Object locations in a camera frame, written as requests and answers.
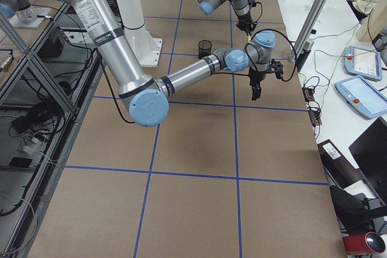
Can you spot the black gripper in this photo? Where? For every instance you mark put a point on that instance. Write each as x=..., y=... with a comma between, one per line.
x=244, y=22
x=256, y=78

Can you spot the white side table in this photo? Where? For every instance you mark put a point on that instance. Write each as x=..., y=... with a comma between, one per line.
x=335, y=30

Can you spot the blue teach pendant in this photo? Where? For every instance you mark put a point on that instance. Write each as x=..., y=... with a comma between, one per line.
x=359, y=94
x=366, y=63

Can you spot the black mesh pen cup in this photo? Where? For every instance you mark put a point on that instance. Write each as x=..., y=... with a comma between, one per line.
x=204, y=48

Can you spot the black laptop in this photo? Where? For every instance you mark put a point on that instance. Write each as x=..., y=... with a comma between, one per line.
x=369, y=152

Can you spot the far blue teach pendant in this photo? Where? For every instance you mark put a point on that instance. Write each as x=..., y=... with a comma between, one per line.
x=366, y=63

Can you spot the aluminium frame rack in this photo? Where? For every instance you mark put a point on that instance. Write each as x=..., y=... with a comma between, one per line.
x=50, y=73

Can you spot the near blue teach pendant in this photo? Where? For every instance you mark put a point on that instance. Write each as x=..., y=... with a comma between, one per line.
x=359, y=94

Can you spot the red cylinder bottle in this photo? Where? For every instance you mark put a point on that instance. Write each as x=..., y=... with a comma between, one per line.
x=363, y=244

